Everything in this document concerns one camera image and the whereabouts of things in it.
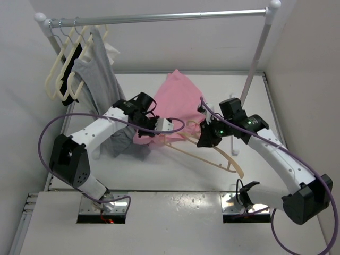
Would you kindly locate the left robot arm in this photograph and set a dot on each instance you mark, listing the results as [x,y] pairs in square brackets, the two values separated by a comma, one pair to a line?
[115,131]

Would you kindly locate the grey t shirt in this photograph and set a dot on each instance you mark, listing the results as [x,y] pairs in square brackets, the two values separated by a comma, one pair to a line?
[100,91]

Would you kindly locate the beige plastic hanger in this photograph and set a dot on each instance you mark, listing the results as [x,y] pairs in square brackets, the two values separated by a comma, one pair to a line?
[213,156]

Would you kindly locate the pink t shirt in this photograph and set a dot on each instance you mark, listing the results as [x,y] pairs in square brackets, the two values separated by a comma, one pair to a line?
[178,97]

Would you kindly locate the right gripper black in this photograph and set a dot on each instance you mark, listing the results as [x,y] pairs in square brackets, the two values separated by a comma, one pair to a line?
[206,136]

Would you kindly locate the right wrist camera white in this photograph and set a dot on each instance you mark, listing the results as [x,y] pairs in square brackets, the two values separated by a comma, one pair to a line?
[208,117]

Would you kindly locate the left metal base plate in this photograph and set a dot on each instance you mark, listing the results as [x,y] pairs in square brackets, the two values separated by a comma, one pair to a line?
[111,204]

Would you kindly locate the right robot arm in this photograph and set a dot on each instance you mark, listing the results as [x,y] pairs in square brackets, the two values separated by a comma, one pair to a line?
[306,194]

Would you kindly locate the white cloth on hanger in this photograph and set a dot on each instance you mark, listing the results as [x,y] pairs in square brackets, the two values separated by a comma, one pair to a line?
[111,52]

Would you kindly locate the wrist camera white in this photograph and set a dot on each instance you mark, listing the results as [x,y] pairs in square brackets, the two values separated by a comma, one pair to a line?
[208,117]
[164,125]

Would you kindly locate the cream hanger middle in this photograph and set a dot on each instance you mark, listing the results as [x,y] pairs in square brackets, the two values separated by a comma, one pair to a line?
[63,76]

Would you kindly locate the white clothes rack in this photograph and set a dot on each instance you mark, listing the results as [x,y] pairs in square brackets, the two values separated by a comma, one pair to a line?
[268,13]

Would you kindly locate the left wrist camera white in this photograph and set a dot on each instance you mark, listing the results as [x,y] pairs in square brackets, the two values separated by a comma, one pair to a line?
[164,125]

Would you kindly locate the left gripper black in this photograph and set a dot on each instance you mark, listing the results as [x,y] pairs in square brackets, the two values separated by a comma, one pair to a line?
[140,133]

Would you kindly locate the cream hanger outer left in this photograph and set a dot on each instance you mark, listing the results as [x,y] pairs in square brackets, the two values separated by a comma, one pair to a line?
[53,74]

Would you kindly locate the metal base plate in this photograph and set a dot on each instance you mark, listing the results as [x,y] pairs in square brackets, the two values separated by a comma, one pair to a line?
[231,207]
[111,204]

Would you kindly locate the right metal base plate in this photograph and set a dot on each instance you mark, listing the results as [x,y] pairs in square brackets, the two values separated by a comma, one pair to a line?
[231,207]

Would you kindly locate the cream hanger with grey shirt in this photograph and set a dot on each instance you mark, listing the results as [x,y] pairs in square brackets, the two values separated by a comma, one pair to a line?
[71,78]

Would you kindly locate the cream hanger far right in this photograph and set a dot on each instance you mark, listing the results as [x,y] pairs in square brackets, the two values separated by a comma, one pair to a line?
[103,31]

